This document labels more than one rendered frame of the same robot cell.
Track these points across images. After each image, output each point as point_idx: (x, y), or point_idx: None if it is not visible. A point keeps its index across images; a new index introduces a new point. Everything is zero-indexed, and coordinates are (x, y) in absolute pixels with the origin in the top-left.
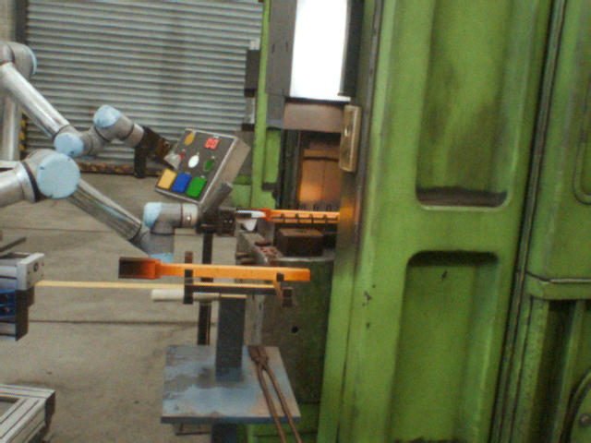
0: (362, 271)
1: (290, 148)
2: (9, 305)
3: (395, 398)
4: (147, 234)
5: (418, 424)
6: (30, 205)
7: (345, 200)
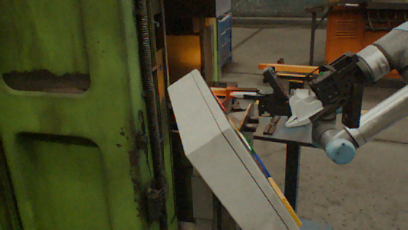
0: (215, 75)
1: (154, 57)
2: None
3: None
4: (336, 128)
5: None
6: None
7: (208, 46)
